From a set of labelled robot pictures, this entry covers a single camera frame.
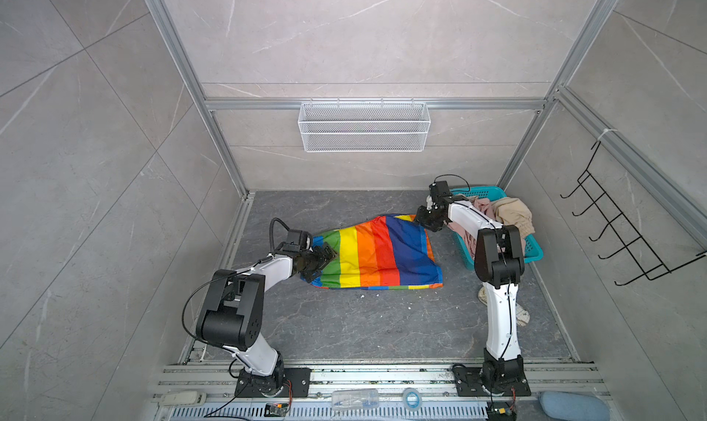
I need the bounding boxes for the small circuit board right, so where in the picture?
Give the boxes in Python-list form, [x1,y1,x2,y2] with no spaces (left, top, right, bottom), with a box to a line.
[486,402,517,421]

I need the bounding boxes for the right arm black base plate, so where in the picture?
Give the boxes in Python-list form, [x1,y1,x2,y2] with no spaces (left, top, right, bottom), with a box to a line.
[451,364,532,397]

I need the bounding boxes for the small circuit board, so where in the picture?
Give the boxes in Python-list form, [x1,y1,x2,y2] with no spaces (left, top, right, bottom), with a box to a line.
[486,402,517,421]
[263,403,291,417]

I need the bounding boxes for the blue grey cloth bundle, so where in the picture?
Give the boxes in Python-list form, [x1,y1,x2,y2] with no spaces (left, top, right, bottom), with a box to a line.
[539,392,611,421]

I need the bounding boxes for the clear tape roll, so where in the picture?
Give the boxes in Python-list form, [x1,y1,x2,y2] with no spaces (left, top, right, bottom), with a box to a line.
[401,388,422,412]

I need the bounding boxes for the pink shorts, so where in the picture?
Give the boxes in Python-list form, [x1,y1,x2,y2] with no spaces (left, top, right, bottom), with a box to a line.
[447,196,501,259]

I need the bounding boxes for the black wire hook rack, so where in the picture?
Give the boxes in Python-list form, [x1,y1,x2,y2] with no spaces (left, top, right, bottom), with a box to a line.
[560,140,706,287]

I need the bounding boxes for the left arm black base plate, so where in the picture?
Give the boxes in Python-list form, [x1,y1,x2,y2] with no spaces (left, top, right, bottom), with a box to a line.
[235,368,311,398]

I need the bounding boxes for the rainbow striped shorts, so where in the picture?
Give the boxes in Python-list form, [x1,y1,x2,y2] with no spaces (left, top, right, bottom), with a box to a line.
[311,215,444,290]

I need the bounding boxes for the clear plastic bottle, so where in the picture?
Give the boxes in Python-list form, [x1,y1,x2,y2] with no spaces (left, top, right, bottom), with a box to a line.
[331,389,379,412]

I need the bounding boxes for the folded patterned beige shorts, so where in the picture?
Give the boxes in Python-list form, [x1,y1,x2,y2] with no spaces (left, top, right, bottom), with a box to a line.
[478,287,530,327]

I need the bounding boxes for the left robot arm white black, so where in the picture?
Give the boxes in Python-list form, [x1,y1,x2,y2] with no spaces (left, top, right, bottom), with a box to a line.
[180,218,338,397]

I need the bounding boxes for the white wire mesh wall basket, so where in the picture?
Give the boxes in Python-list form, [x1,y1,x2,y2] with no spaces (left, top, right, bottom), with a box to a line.
[298,102,432,153]

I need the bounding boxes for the teal plastic laundry basket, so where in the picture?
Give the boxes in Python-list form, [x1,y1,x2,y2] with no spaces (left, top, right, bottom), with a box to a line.
[451,186,544,271]

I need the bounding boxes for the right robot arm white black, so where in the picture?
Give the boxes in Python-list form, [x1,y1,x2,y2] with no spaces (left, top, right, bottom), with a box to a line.
[415,180,530,396]

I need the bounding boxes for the small circuit board left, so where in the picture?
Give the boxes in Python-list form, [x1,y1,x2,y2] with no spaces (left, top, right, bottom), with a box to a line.
[263,403,291,417]

